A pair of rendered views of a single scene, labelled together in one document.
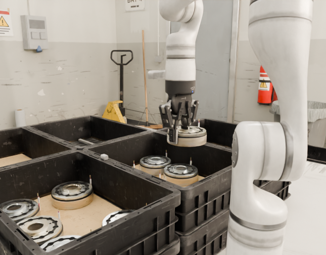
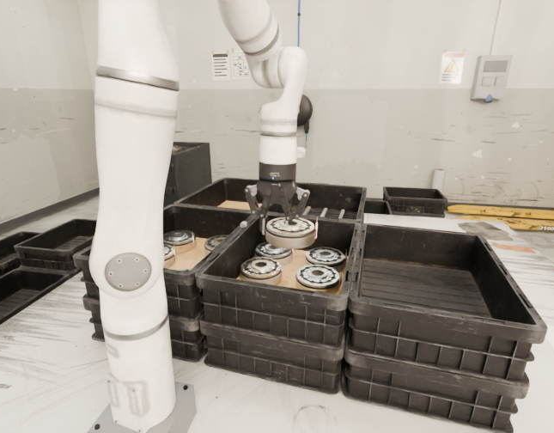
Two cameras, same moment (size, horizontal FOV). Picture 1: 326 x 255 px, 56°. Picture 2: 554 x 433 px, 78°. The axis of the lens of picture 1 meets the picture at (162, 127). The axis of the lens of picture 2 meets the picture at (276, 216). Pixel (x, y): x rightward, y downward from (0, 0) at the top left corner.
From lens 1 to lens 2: 0.78 m
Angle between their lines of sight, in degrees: 59
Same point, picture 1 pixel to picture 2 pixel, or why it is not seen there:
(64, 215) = (197, 257)
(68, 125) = (334, 192)
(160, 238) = (173, 305)
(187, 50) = (267, 125)
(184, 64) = (263, 143)
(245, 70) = not seen: outside the picture
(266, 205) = (108, 305)
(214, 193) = (252, 305)
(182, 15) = (264, 82)
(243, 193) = not seen: hidden behind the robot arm
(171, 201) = (173, 276)
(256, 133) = not seen: hidden behind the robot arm
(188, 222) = (210, 313)
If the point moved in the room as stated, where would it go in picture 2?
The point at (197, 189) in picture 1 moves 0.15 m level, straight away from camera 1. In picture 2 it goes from (210, 283) to (283, 270)
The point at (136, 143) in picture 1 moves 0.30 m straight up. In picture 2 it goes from (325, 228) to (331, 118)
